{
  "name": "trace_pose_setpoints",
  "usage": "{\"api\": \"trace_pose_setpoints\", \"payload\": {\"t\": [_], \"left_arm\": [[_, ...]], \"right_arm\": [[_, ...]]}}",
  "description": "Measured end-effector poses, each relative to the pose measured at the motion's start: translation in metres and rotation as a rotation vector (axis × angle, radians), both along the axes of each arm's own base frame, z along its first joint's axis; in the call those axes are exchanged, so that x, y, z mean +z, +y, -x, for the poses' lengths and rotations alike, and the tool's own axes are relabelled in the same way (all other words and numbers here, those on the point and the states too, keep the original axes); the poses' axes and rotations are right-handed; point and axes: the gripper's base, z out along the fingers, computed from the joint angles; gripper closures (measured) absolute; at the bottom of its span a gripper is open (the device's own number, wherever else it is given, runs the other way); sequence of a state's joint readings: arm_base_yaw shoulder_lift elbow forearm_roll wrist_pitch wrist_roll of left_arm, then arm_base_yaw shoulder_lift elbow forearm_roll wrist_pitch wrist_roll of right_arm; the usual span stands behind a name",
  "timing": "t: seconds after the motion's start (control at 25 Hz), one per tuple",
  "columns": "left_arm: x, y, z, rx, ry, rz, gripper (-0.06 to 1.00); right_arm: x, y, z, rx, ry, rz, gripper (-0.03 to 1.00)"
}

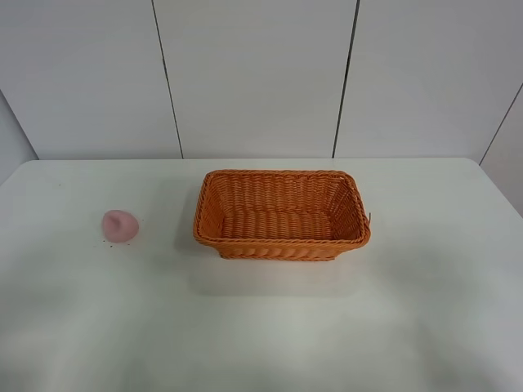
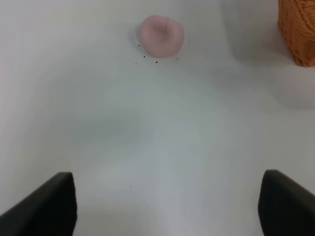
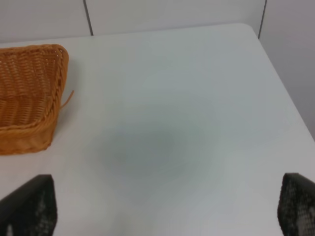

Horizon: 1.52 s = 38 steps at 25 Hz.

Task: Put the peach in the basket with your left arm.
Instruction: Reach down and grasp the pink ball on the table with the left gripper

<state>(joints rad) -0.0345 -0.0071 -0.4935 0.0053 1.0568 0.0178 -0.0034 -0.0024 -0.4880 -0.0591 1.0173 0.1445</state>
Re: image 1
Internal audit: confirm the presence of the orange woven wicker basket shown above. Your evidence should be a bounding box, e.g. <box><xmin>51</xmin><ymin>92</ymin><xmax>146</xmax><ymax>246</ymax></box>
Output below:
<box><xmin>193</xmin><ymin>169</ymin><xmax>371</xmax><ymax>261</ymax></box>

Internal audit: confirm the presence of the pink peach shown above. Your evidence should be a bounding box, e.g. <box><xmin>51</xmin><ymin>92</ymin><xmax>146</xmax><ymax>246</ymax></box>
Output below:
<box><xmin>101</xmin><ymin>210</ymin><xmax>139</xmax><ymax>243</ymax></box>

